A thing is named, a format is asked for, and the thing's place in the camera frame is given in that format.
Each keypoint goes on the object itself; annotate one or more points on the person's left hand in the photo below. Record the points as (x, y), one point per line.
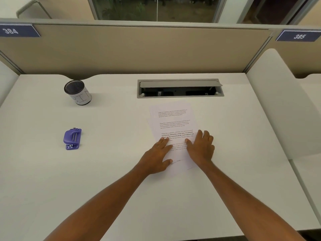
(154, 160)

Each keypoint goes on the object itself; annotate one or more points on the person's right middle finger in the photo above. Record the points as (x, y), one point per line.
(206, 137)

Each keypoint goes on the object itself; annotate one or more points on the person's right forearm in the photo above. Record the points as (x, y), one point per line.
(245, 205)

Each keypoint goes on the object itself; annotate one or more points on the beige desk partition panel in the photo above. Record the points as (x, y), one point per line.
(296, 60)
(140, 50)

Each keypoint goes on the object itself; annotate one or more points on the person's right hand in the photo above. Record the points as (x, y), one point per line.
(202, 153)

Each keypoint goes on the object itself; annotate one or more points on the purple hole punch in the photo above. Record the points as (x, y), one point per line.
(72, 138)

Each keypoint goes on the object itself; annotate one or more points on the person's left forearm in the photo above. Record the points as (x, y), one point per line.
(100, 205)

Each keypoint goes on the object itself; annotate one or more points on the person's right little finger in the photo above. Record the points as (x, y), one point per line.
(213, 150)

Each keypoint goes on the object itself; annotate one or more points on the blue number sign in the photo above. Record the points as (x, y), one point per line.
(298, 36)
(17, 30)

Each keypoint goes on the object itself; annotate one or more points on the person's right thumb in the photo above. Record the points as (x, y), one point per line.
(189, 144)

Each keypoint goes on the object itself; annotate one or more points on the person's left middle finger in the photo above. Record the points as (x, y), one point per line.
(165, 142)

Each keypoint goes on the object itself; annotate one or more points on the white side divider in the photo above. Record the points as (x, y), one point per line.
(6, 80)
(283, 102)

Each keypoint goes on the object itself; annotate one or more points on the person's left thumb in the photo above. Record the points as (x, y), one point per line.
(167, 163)

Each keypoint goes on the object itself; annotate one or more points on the printed white paper sheet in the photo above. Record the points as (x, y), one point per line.
(179, 158)
(155, 124)
(173, 107)
(175, 135)

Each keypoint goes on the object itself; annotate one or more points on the black mesh cup white label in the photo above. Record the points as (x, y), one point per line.
(78, 94)

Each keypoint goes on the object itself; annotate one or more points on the window with grey frame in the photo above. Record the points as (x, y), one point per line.
(155, 8)
(273, 9)

